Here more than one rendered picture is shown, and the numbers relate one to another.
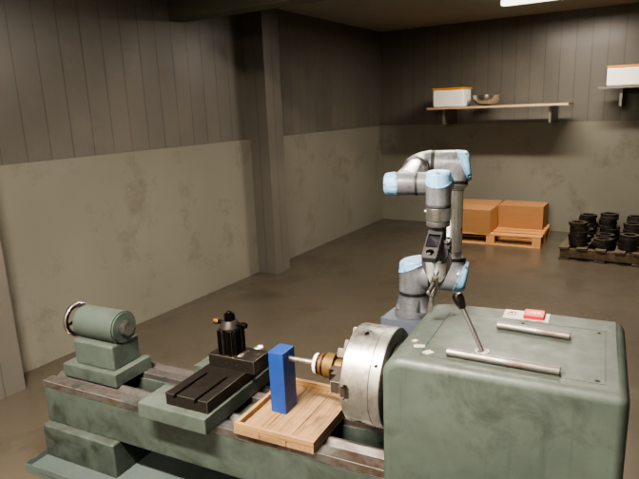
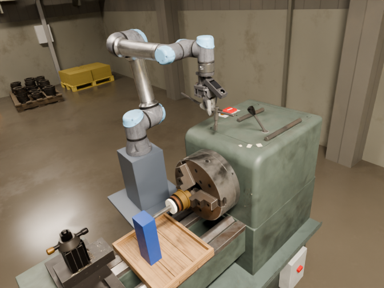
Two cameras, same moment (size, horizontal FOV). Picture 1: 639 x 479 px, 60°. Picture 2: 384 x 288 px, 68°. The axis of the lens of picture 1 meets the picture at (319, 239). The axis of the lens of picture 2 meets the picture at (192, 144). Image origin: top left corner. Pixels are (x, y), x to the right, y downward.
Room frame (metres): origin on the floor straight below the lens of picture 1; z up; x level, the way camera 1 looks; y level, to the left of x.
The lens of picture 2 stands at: (1.24, 0.87, 1.90)
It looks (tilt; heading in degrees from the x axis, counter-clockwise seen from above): 28 degrees down; 293
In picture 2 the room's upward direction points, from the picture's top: 5 degrees counter-clockwise
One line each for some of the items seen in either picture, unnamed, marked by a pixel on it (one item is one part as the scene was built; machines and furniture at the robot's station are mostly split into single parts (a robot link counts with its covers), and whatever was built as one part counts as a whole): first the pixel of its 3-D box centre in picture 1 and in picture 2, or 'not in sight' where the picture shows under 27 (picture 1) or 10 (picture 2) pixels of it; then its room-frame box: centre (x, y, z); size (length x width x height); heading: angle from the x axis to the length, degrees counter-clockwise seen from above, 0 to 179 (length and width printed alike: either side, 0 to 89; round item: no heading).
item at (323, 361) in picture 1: (332, 366); (180, 200); (1.71, -0.02, 1.08); 0.09 x 0.09 x 0.09; 63
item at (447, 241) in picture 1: (437, 239); (205, 84); (1.67, -0.37, 1.50); 0.09 x 0.08 x 0.12; 159
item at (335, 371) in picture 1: (340, 381); (206, 200); (1.59, -0.05, 1.08); 0.12 x 0.11 x 0.05; 153
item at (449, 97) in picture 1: (452, 97); not in sight; (8.51, -2.04, 2.00); 0.48 x 0.40 x 0.27; 58
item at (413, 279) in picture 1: (416, 273); (135, 123); (2.11, -0.37, 1.27); 0.13 x 0.12 x 0.14; 72
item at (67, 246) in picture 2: (229, 323); (68, 240); (1.99, 0.35, 1.14); 0.08 x 0.08 x 0.03
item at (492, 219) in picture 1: (497, 221); not in sight; (7.85, -2.56, 0.24); 1.34 x 0.94 x 0.48; 58
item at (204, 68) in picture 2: (436, 214); (206, 67); (1.66, -0.36, 1.58); 0.08 x 0.08 x 0.05
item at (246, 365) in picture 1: (238, 358); (85, 262); (1.97, 0.33, 1.00); 0.20 x 0.10 x 0.05; 63
